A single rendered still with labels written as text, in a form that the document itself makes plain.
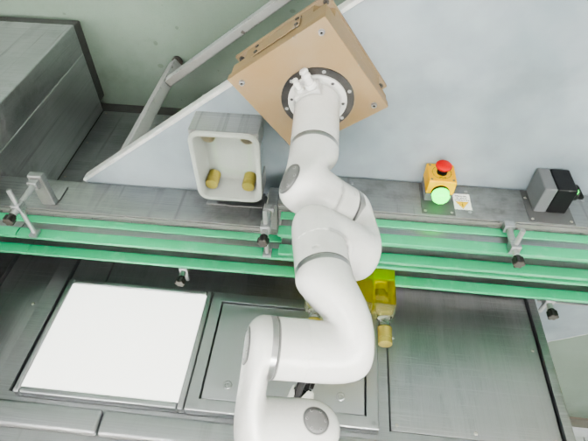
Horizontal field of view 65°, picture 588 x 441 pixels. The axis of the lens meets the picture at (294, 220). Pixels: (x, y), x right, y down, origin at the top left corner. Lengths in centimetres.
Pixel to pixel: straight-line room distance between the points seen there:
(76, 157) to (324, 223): 142
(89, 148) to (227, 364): 111
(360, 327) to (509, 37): 71
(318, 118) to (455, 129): 42
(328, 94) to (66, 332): 94
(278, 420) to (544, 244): 85
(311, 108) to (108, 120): 134
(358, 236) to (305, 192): 12
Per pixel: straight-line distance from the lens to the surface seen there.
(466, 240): 123
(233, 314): 134
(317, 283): 64
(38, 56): 187
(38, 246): 153
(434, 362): 136
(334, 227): 71
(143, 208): 138
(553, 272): 135
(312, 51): 97
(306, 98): 96
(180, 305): 137
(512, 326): 149
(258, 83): 102
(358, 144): 122
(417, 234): 120
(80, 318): 144
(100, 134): 208
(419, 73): 112
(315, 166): 80
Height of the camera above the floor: 171
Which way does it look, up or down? 42 degrees down
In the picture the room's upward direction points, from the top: 172 degrees counter-clockwise
